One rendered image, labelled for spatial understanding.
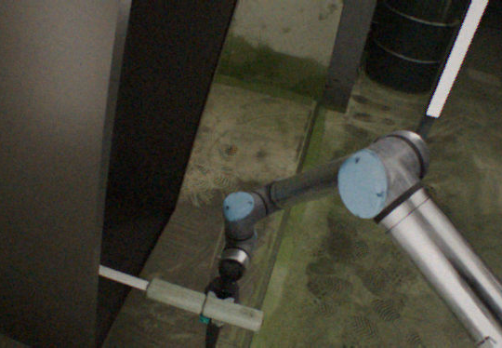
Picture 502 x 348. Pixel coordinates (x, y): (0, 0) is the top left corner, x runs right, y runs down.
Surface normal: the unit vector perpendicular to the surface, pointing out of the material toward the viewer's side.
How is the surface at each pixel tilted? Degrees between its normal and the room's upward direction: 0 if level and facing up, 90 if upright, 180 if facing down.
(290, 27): 90
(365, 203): 88
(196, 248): 0
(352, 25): 90
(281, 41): 90
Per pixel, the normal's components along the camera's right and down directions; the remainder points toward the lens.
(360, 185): -0.83, 0.26
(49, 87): -0.24, 0.62
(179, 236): 0.11, -0.74
